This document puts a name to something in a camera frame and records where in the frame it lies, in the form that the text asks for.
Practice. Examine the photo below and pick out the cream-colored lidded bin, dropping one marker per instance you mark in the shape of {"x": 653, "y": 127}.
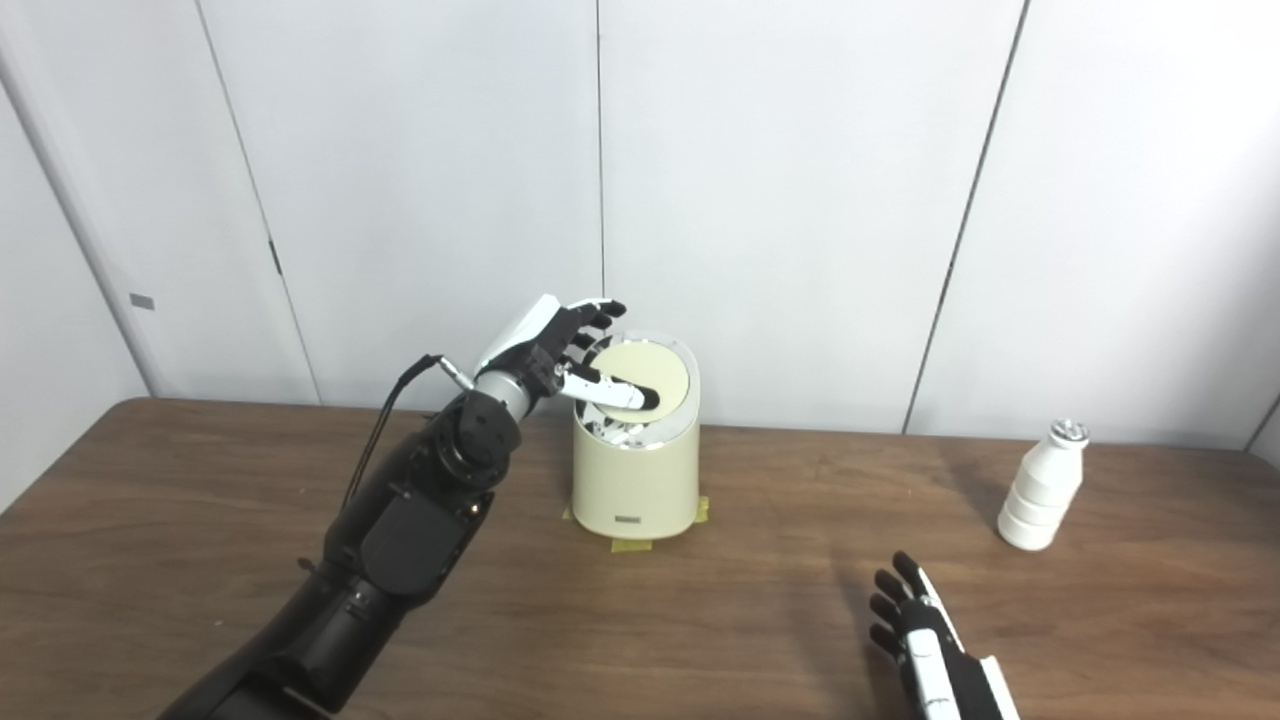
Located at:
{"x": 635, "y": 480}

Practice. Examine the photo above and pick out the small white plastic bottle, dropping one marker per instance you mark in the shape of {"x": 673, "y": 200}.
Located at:
{"x": 1040, "y": 490}

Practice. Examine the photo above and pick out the black wall panel hinge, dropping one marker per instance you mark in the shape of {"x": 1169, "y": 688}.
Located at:
{"x": 274, "y": 257}

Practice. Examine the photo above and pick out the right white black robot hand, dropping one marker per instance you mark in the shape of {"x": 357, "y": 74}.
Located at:
{"x": 930, "y": 655}

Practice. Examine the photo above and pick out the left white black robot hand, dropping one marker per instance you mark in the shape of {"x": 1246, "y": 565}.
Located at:
{"x": 535, "y": 340}

